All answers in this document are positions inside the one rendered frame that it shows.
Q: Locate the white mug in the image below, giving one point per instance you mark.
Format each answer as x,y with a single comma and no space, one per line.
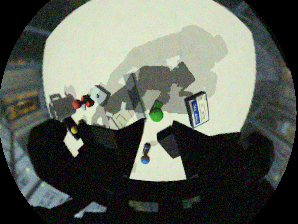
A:
61,108

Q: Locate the red rubber stamp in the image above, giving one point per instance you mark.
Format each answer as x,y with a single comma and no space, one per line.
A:
84,100

